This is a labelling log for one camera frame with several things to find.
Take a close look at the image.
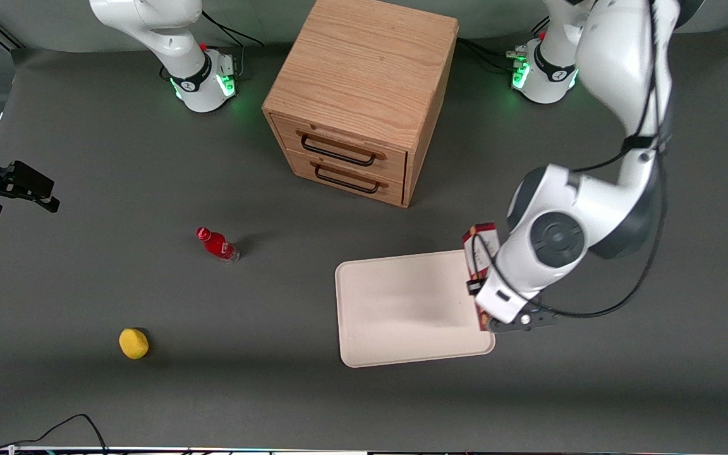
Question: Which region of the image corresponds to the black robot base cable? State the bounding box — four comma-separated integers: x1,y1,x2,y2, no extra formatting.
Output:
457,37,521,71
201,9,265,49

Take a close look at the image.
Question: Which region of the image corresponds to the wooden drawer cabinet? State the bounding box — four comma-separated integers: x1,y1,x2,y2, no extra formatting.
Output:
262,0,459,209

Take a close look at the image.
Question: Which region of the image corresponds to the yellow sponge ball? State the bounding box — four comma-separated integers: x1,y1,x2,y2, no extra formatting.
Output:
118,327,150,360

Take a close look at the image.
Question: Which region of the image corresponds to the dark grey table mat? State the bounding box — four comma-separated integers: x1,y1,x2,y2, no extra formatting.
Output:
0,22,728,451

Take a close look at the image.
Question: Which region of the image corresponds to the black cable at table edge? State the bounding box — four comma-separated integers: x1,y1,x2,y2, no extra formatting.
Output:
0,413,109,455

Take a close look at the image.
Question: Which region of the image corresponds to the white rectangular tray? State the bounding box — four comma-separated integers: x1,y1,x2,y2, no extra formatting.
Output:
335,250,497,368

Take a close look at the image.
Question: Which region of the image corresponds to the red cookie box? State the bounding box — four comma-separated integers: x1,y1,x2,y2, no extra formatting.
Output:
462,222,499,333

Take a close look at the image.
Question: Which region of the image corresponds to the black drawer handle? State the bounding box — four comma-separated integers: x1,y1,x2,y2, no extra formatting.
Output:
310,161,388,195
296,130,385,168

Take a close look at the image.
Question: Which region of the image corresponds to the wooden drawer front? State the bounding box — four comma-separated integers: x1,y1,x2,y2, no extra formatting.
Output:
272,114,408,185
287,150,406,207

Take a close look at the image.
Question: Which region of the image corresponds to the red plastic bottle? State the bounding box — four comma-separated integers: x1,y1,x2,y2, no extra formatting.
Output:
195,227,240,265

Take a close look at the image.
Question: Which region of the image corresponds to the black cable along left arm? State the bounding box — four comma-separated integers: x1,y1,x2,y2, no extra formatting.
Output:
470,0,669,319

